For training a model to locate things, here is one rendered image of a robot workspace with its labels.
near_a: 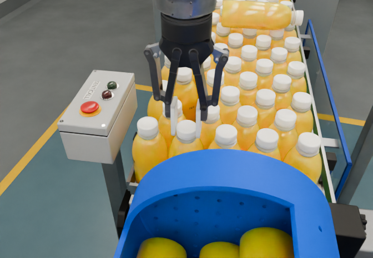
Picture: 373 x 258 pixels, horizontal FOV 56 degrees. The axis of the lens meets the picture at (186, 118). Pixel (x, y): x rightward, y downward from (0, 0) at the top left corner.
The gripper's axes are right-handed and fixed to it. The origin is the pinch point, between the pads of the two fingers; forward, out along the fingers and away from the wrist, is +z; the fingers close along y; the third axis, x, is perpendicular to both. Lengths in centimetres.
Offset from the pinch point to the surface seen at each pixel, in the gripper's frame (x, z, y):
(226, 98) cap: 11.3, 3.0, 6.7
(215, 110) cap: 5.8, 2.2, 4.8
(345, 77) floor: 206, 114, 97
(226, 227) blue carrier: -17.5, 5.8, 8.8
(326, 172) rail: 5.5, 15.4, 29.0
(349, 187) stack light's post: 25, 41, 45
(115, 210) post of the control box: 6.5, 41.4, -20.9
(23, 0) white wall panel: 304, 107, -233
